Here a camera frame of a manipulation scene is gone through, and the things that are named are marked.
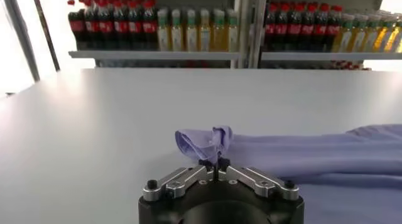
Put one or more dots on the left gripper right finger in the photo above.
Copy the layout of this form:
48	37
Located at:
257	181

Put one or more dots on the grey window pillar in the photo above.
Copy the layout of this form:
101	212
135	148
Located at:
20	34

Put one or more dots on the purple t-shirt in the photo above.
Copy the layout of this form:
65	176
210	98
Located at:
314	156

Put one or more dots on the black diagonal pole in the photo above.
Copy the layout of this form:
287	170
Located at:
46	32

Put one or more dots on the grey metal shelving unit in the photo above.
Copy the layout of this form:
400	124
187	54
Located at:
154	55
314	56

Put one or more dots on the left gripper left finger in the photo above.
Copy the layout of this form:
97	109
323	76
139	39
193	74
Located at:
182	181

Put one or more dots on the red cap cola bottle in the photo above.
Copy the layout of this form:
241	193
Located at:
333	29
92	27
282	29
150	27
77	27
320	29
307	29
106	27
121	27
135	27
270	29
294	29

